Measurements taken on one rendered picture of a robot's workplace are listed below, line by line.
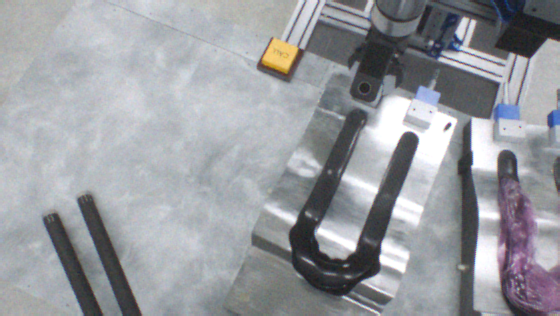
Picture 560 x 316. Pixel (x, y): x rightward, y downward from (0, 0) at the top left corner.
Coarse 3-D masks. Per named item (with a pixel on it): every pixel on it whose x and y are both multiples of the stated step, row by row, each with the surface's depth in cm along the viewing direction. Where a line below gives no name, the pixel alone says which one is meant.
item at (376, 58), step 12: (372, 36) 85; (372, 48) 86; (384, 48) 85; (372, 60) 86; (384, 60) 85; (360, 72) 87; (372, 72) 86; (384, 72) 86; (360, 84) 87; (372, 84) 86; (360, 96) 87; (372, 96) 87
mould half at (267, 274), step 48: (336, 96) 103; (384, 96) 103; (384, 144) 100; (432, 144) 100; (288, 192) 94; (336, 192) 96; (288, 240) 89; (336, 240) 89; (384, 240) 90; (240, 288) 94; (288, 288) 94; (384, 288) 86
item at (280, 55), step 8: (272, 40) 114; (280, 40) 114; (272, 48) 113; (280, 48) 113; (288, 48) 113; (296, 48) 113; (264, 56) 112; (272, 56) 112; (280, 56) 112; (288, 56) 112; (264, 64) 114; (272, 64) 112; (280, 64) 112; (288, 64) 112
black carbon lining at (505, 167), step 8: (504, 152) 103; (512, 152) 103; (504, 160) 103; (512, 160) 103; (504, 168) 102; (512, 168) 102; (512, 176) 101; (504, 296) 92; (512, 304) 92; (512, 312) 91; (520, 312) 92
